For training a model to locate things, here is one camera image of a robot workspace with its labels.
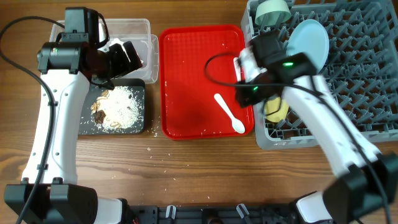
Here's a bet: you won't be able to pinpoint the white plastic spoon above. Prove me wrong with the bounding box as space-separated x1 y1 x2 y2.
214 93 246 134

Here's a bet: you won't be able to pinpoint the yellow plastic cup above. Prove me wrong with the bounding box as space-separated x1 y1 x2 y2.
264 97 289 123

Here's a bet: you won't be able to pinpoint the white plastic fork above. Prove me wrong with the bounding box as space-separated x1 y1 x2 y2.
233 57 241 82

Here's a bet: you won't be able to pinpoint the rice and food scraps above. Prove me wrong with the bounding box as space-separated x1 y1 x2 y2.
90 86 145 133

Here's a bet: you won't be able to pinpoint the light blue plate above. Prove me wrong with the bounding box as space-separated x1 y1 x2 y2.
286 19 330 72

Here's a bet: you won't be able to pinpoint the green bowl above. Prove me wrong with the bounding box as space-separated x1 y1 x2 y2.
254 0 291 26

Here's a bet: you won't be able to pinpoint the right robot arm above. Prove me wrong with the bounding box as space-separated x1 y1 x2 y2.
237 49 397 223

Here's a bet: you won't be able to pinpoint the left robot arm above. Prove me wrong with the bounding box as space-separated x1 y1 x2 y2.
4 42 137 223

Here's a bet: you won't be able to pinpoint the grey dishwasher rack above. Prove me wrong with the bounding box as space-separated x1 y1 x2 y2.
241 0 398 151

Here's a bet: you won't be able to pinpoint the clear plastic bin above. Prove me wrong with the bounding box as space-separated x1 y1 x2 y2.
49 18 160 85

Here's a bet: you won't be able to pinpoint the red serving tray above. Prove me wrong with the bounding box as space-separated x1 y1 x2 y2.
159 25 254 140

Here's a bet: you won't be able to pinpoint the black plastic tray bin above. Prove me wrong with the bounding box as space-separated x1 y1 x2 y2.
79 78 146 135

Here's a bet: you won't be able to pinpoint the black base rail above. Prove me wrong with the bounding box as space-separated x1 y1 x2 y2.
130 204 299 224

